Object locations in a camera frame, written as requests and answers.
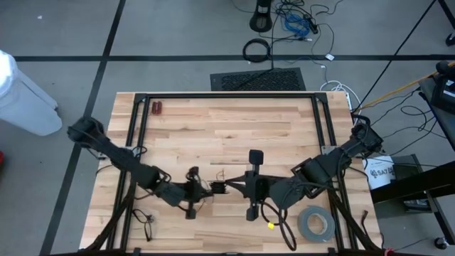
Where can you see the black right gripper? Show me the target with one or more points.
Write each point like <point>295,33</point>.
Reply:
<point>257,188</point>

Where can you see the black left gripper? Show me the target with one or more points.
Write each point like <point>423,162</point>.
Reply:
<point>193,192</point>

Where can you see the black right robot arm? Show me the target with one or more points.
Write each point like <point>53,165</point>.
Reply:
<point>320,170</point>

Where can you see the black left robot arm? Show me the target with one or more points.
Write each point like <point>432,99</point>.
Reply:
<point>121,156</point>

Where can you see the clear safety glasses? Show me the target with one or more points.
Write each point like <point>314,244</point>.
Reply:
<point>146,227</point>

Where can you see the small red block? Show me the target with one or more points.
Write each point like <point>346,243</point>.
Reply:
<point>157,107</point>

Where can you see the black floor mat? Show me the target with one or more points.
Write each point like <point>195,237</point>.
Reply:
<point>259,80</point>

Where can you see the white printed paper sign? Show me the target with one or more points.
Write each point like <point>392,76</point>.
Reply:
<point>378,174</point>

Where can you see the small white adapter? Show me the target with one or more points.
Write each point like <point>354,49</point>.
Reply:
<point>330,57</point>

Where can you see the black floor stand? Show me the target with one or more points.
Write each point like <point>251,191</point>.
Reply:
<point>261,19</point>

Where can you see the black side cart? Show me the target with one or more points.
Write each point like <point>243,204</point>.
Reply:
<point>409,185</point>

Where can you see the black power strip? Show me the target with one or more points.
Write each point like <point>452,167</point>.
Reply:
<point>312,25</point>

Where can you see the white plastic bin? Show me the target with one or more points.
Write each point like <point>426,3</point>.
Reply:
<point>25,103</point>

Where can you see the black caster wheel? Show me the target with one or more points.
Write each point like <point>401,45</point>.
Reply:
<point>441,243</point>

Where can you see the black electronic device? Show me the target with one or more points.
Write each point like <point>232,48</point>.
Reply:
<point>444,96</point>

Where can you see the grey duct tape roll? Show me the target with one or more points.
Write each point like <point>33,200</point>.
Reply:
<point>305,227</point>

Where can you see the black aluminium table frame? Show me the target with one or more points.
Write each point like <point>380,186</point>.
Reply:
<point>231,95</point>

